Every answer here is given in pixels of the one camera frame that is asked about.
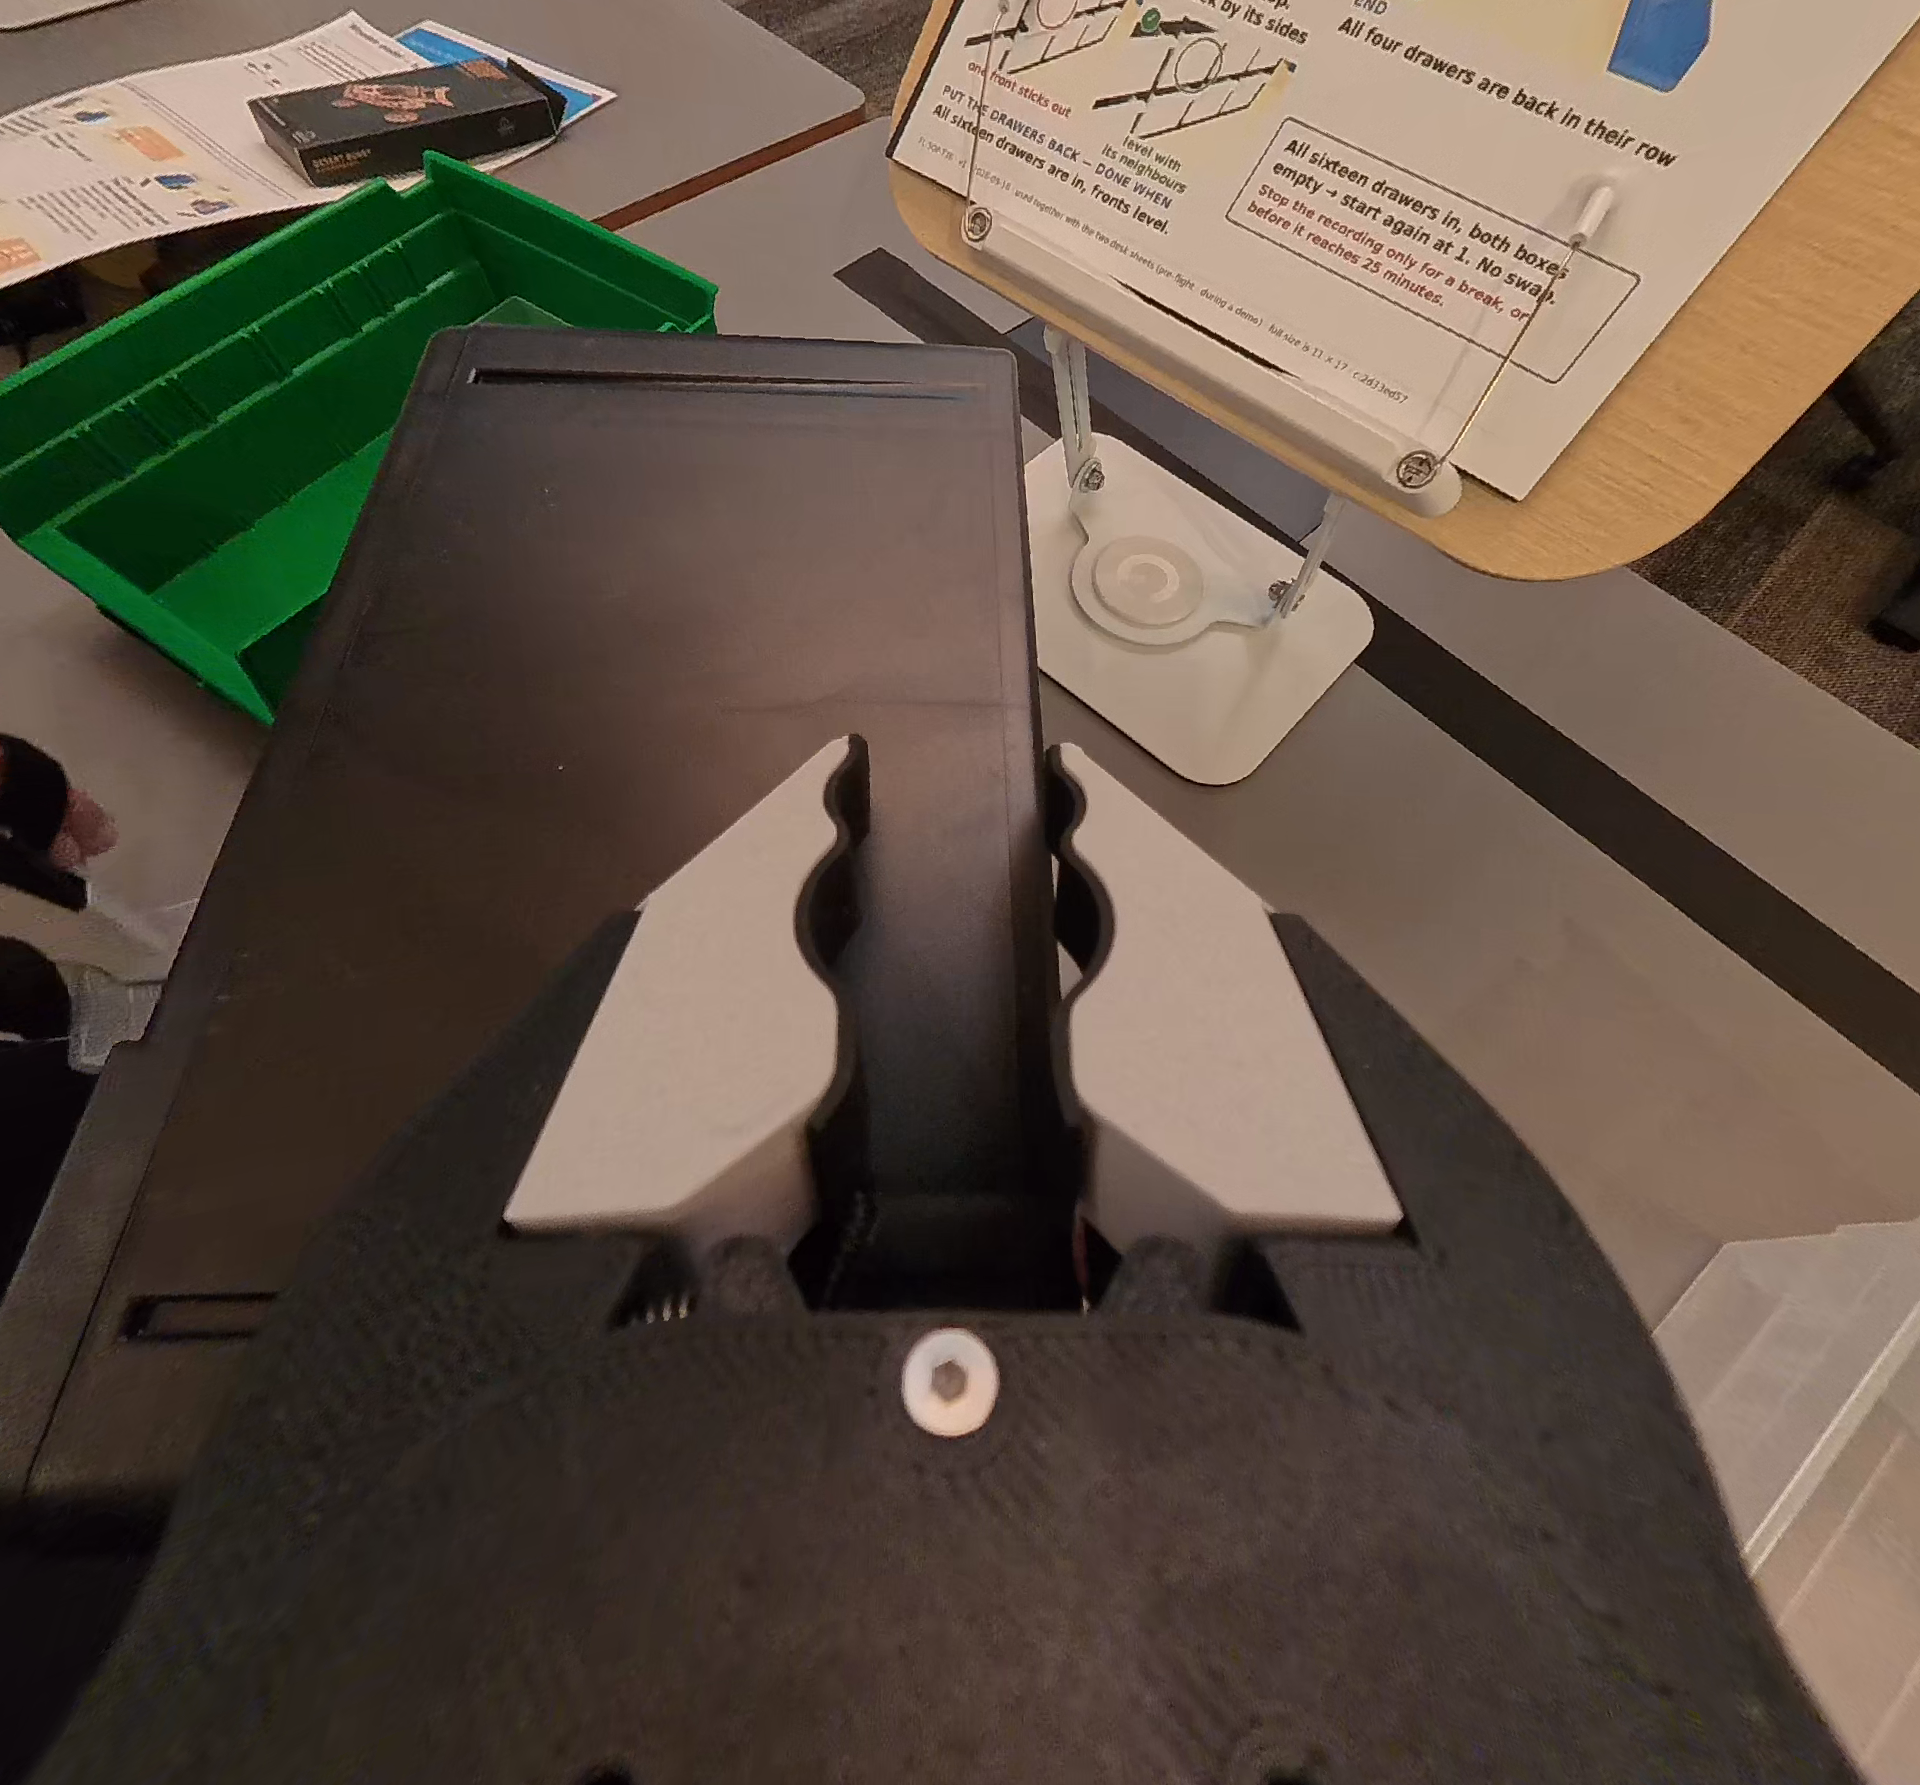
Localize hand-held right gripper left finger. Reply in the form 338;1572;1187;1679
503;733;873;1235

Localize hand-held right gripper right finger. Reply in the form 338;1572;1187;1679
1047;747;1413;1237

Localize green plastic bin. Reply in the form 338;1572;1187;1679
0;149;721;725

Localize black drawer cabinet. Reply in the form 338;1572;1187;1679
0;326;1099;1517

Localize clear plastic drawer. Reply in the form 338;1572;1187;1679
478;291;605;368

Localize clear plastic bin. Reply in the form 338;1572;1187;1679
1651;1221;1920;1785

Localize white printed paper sheet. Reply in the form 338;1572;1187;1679
0;9;453;289

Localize white stand ledge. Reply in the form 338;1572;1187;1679
961;201;1465;518

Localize small black box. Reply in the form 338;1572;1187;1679
247;57;569;183

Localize blue leaflet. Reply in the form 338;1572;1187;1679
397;18;621;152

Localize printed instruction sheet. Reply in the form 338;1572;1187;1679
900;0;1920;503

